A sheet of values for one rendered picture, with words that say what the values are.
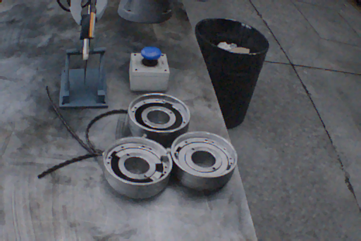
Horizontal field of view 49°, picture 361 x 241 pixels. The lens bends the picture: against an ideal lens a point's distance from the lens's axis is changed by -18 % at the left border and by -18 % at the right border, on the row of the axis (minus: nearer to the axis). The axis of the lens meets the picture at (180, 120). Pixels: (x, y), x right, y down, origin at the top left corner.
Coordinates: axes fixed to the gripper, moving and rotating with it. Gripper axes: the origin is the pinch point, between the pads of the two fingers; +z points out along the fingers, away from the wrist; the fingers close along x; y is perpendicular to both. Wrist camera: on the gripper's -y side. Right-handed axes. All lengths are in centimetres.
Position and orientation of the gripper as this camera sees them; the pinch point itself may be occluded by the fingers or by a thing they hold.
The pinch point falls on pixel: (88, 19)
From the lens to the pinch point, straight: 84.9
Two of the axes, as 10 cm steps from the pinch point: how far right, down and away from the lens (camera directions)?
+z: -0.4, 7.7, 6.4
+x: -9.7, 1.4, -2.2
